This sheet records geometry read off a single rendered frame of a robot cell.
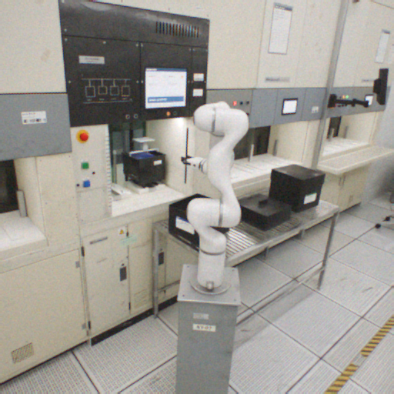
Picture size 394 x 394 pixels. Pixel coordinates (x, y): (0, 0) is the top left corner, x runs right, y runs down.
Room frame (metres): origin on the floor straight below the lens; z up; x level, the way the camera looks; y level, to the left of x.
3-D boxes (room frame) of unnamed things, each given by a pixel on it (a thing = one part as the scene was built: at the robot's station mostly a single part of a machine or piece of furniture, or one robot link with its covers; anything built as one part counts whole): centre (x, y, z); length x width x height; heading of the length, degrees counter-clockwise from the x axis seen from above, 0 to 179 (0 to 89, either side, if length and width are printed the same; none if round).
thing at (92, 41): (2.22, 0.60, 0.98); 0.95 x 0.88 x 1.95; 43
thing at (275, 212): (2.08, -0.44, 0.83); 0.29 x 0.29 x 0.13; 43
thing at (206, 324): (1.32, -0.08, 0.38); 0.28 x 0.28 x 0.76; 88
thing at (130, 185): (2.24, 0.39, 0.89); 0.22 x 0.21 x 0.04; 43
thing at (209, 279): (1.32, -0.08, 0.85); 0.19 x 0.19 x 0.18
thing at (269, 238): (2.12, -0.40, 0.38); 1.30 x 0.60 x 0.76; 133
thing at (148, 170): (2.24, 0.39, 1.06); 0.24 x 0.20 x 0.32; 133
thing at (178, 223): (1.84, -0.02, 0.85); 0.28 x 0.28 x 0.17; 52
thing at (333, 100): (3.01, -1.35, 1.57); 0.53 x 0.40 x 0.36; 43
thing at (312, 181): (2.38, -0.73, 0.89); 0.29 x 0.29 x 0.25; 39
